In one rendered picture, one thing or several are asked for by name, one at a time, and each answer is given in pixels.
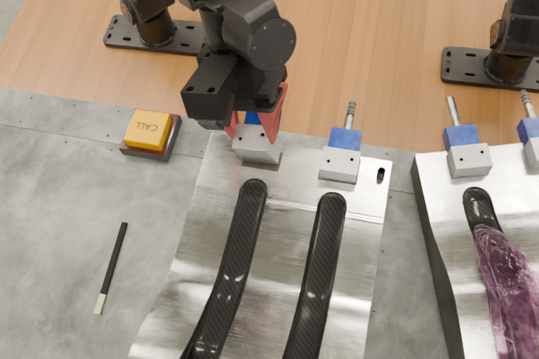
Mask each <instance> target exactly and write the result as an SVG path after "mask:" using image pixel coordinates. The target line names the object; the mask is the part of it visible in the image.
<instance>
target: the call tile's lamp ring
mask: <svg viewBox="0 0 539 359"><path fill-rule="evenodd" d="M168 114H170V113H168ZM170 115H171V117H172V118H174V119H173V121H172V126H171V128H170V130H169V133H168V137H167V139H166V142H165V144H164V148H163V151H153V150H148V149H143V148H138V147H129V146H124V145H125V141H124V139H123V140H122V143H121V144H120V149H123V150H128V151H137V152H142V153H146V154H151V155H160V156H165V154H166V152H167V150H168V145H169V143H170V140H171V138H172V134H173V132H174V129H175V126H176V123H177V120H178V118H179V115H175V114H170ZM129 124H130V123H129ZM129 124H128V127H129ZM127 130H128V128H127ZM126 132H127V131H126ZM126 132H125V135H126ZM125 135H124V136H125Z"/></svg>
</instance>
